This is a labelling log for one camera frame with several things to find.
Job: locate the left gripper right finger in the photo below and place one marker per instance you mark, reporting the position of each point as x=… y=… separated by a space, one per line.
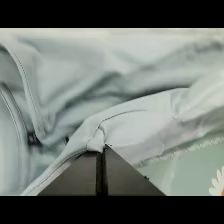
x=130 y=176

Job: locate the light blue shirt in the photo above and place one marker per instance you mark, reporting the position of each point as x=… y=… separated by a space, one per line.
x=110 y=80

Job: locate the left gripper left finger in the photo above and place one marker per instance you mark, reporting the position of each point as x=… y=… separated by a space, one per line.
x=76 y=176

